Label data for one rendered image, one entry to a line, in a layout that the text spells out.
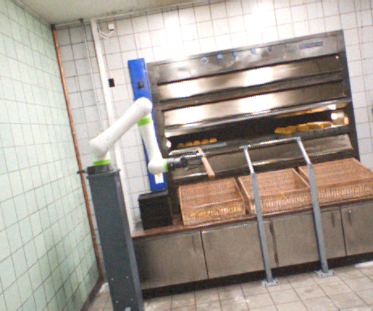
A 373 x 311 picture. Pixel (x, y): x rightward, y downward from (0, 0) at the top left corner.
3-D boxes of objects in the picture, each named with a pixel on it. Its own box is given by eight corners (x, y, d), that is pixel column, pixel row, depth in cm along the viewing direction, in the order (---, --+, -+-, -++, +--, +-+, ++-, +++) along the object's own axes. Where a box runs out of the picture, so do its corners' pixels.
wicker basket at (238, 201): (183, 213, 360) (178, 186, 358) (238, 203, 360) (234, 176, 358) (183, 226, 312) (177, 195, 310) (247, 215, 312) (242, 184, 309)
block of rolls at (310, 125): (273, 133, 429) (273, 128, 429) (313, 126, 429) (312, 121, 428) (288, 134, 369) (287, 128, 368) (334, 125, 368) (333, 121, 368)
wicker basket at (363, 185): (300, 193, 357) (297, 166, 355) (357, 184, 356) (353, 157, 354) (318, 204, 309) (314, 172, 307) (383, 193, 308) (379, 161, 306)
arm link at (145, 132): (137, 126, 259) (151, 122, 259) (139, 126, 271) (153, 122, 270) (151, 174, 263) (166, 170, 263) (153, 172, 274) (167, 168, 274)
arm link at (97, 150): (84, 146, 233) (144, 92, 241) (85, 146, 249) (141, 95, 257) (99, 161, 235) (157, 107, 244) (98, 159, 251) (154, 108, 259)
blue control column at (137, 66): (172, 223, 554) (148, 84, 538) (183, 221, 554) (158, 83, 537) (166, 274, 362) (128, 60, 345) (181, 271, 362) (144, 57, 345)
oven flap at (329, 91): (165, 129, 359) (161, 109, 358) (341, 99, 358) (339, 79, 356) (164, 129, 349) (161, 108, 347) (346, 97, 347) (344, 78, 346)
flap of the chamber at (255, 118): (164, 133, 339) (166, 137, 359) (352, 101, 337) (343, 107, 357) (163, 130, 339) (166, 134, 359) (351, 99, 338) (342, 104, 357)
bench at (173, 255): (147, 275, 365) (137, 220, 360) (383, 236, 363) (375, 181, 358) (141, 302, 309) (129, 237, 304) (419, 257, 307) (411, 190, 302)
